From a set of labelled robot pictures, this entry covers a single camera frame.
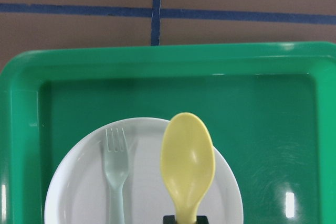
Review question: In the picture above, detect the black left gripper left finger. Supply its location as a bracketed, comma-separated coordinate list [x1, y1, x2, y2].
[163, 215, 177, 224]

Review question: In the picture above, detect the pale green plastic fork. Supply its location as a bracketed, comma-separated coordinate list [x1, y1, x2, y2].
[103, 127, 129, 223]

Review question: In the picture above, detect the white round plate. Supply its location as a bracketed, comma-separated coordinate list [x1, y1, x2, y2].
[44, 118, 244, 223]

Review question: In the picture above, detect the green plastic tray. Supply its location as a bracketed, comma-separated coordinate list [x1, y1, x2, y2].
[1, 42, 335, 223]

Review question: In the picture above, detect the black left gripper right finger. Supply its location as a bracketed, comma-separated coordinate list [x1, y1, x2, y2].
[196, 216, 209, 224]

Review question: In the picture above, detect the yellow plastic spoon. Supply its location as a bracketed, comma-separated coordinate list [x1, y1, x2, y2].
[160, 112, 215, 223]

